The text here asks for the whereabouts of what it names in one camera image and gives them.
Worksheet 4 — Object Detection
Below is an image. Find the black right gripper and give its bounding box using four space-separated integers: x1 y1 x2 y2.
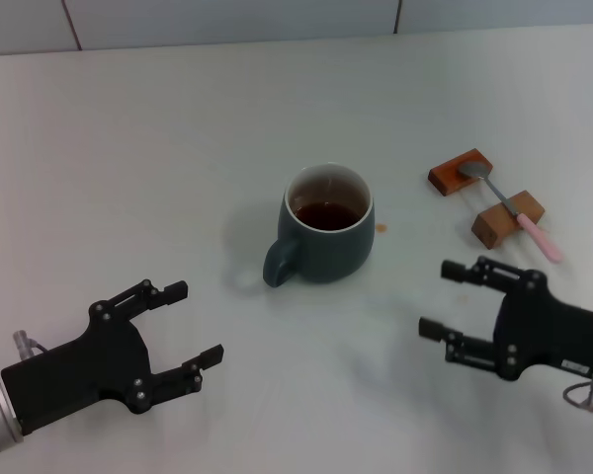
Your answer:
418 255 593 384

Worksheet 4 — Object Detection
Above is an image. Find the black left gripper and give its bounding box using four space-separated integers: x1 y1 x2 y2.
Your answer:
0 278 225 435

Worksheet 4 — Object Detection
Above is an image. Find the pink handled metal spoon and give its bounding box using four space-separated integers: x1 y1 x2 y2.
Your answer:
457 160 564 263

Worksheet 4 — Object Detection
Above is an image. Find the grey ceramic cup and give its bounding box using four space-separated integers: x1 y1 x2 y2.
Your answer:
262 162 377 288

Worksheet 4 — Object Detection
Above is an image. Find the tall light wooden block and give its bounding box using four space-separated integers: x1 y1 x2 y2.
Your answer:
470 190 547 251

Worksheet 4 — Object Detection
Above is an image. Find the flat reddish wooden block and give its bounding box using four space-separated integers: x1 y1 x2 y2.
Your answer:
428 147 494 198

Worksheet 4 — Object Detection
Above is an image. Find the left gripper connector cable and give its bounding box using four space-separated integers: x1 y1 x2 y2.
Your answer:
12 330 50 356

